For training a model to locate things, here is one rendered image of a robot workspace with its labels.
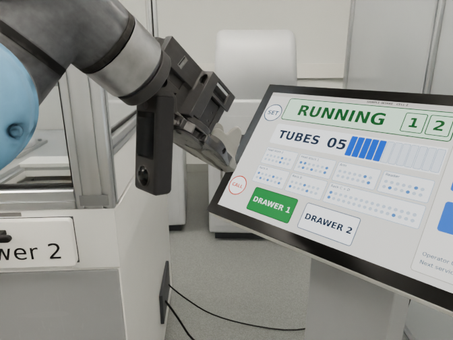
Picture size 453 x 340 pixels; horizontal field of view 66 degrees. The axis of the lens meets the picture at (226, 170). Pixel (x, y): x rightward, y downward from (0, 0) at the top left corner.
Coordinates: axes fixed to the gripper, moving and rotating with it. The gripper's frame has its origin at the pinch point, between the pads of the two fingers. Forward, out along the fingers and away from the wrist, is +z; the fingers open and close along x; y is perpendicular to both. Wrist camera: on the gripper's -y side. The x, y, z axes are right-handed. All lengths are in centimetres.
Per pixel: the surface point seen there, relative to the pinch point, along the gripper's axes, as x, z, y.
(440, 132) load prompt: -21.9, 14.8, 19.0
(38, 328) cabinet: 45, 16, -46
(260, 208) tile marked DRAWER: 1.6, 14.7, -0.9
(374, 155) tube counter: -14.0, 14.8, 13.4
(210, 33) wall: 241, 154, 181
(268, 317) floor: 51, 136, -29
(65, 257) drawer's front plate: 37.4, 7.6, -26.7
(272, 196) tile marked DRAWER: 0.3, 14.7, 1.9
